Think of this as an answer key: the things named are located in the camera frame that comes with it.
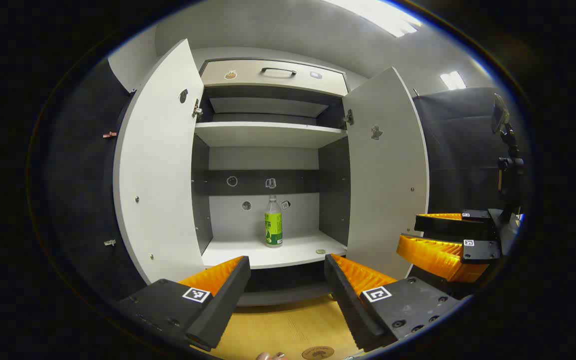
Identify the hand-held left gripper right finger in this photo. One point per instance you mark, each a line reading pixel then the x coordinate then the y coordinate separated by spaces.
pixel 347 305

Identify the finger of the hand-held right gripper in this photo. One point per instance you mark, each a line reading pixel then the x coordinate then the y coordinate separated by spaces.
pixel 447 226
pixel 480 251

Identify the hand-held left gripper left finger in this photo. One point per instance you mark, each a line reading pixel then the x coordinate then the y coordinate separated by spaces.
pixel 228 300

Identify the round brown coaster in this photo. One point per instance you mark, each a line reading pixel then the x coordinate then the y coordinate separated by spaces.
pixel 317 353

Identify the white cabinet door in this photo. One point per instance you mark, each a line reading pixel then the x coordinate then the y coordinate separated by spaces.
pixel 163 165
pixel 385 190

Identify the green label plastic bottle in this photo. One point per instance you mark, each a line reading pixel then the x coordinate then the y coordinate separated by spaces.
pixel 273 227

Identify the metal door hinge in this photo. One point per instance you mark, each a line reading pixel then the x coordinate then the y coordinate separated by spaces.
pixel 197 111
pixel 347 119

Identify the white and grey cabinet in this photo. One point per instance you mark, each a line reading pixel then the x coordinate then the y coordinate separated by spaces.
pixel 268 135

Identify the white cabinet drawer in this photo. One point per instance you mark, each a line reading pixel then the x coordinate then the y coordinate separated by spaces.
pixel 248 75

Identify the black backdrop cloth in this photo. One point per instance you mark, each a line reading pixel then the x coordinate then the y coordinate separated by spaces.
pixel 462 150
pixel 83 190

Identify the small ceiling light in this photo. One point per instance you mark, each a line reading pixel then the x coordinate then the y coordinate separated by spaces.
pixel 453 80

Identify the long ceiling light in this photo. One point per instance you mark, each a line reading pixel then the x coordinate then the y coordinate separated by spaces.
pixel 377 17

